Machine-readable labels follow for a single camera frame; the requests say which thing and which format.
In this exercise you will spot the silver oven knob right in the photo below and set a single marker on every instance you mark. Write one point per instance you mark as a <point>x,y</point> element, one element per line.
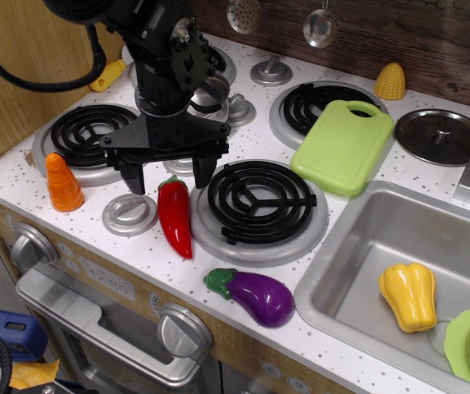
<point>181,333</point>

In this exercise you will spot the silver stovetop knob centre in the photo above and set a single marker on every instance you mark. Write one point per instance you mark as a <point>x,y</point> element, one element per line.
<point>179,167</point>

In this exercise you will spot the back right black burner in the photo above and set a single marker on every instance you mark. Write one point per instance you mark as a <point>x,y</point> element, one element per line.
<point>296,110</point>

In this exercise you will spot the silver pot lid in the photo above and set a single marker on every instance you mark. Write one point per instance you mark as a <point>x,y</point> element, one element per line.
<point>435,136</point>

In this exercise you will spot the silver stovetop knob middle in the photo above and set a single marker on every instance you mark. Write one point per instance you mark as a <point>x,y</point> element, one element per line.
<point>236,111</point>

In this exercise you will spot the silver stovetop knob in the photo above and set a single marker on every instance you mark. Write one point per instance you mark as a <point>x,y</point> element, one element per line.
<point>179,167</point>
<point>272,72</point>
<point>236,111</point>
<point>130,215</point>

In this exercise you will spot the yellow cloth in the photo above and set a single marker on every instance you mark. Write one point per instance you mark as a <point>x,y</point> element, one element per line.
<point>32,374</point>

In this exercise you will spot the green plastic cutting board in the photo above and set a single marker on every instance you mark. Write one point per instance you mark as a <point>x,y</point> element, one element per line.
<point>342,147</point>

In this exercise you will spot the silver stovetop knob back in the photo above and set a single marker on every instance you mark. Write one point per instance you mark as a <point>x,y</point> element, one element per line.
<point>272,72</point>

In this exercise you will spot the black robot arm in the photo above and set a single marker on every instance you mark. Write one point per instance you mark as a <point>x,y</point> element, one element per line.
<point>172,60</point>

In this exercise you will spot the front right black burner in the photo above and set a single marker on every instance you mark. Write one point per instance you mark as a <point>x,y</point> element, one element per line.
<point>258,214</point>

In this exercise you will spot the hanging silver slotted spoon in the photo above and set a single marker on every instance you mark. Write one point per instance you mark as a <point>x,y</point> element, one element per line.
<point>243,15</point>

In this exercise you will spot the red toy chili pepper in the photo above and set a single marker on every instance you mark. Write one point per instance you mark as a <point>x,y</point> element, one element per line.
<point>173,214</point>

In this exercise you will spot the blue plastic tool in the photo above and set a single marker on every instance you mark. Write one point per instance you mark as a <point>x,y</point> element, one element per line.
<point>24,336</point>

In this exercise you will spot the black burner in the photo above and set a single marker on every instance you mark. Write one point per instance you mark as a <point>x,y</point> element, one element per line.
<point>75,135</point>
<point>258,214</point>
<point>296,110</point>

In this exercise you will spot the orange toy carrot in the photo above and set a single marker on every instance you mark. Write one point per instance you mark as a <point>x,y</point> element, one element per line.
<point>64,190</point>

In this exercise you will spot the silver oven knob left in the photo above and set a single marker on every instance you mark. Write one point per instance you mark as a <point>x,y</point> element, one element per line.
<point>31,247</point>

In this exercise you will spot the silver stovetop knob front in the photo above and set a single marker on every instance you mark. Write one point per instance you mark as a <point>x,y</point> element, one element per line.
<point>130,215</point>

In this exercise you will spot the yellow toy bell pepper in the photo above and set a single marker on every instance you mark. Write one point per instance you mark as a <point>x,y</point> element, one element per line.
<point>410,291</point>

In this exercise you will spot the yellow toy corn cob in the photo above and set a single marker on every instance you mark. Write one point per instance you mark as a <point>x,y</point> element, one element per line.
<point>391,83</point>

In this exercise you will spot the silver oven door handle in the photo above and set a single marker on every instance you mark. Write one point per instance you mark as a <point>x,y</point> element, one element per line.
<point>111,348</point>

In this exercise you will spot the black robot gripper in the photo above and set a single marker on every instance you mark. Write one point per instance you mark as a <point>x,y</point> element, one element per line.
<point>151,139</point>

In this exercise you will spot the silver toy sink basin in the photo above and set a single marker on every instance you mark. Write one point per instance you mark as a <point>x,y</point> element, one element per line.
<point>339,293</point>

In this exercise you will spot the front left black burner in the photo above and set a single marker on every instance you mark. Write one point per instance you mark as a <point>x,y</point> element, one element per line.
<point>75,135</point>

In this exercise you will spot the hanging silver ladle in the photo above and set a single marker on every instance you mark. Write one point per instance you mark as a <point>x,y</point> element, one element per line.
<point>320,27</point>

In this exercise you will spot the silver oven knob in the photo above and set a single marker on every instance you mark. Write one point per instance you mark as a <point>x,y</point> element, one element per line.
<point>181,333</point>
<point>31,247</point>

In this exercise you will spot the purple toy eggplant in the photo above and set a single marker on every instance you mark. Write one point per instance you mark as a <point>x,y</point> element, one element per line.
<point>267,301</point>

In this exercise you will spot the green plastic plate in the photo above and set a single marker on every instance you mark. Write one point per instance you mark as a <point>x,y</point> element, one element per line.
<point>454,345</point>

